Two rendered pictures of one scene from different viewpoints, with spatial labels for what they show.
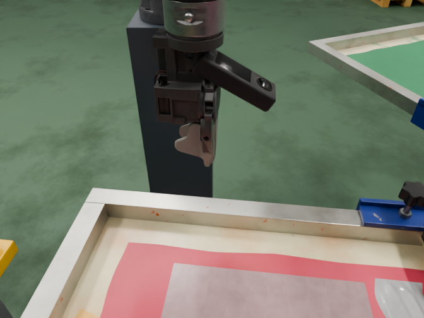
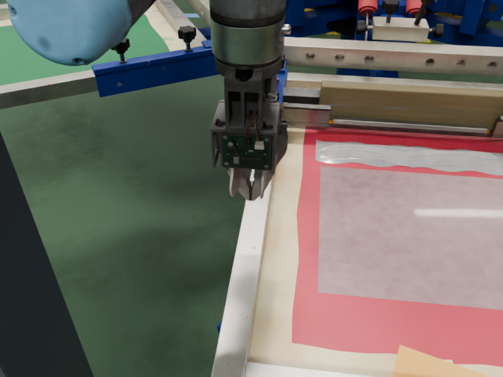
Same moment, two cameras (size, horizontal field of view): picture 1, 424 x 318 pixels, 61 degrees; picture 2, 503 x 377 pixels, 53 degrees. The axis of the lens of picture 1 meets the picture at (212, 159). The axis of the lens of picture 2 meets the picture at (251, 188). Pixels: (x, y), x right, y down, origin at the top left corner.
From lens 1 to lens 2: 0.68 m
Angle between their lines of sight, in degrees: 67
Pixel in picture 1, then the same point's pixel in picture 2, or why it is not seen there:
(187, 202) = (245, 266)
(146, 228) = (266, 325)
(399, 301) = (337, 151)
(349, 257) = (296, 169)
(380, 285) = (322, 158)
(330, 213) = not seen: hidden behind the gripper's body
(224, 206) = (251, 233)
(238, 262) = (310, 239)
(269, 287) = (334, 220)
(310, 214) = not seen: hidden behind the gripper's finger
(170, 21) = (274, 46)
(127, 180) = not seen: outside the picture
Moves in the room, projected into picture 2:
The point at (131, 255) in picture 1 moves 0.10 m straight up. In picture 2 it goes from (312, 336) to (319, 286)
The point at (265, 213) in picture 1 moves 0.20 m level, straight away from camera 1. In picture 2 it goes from (262, 203) to (145, 185)
